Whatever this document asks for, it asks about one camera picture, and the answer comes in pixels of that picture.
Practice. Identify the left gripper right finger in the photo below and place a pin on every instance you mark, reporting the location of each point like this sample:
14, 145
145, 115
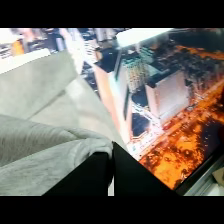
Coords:
133, 176

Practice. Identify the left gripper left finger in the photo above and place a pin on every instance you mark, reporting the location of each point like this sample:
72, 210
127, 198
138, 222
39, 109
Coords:
90, 176

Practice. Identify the pale grey garment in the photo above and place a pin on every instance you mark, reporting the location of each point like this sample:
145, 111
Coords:
40, 133

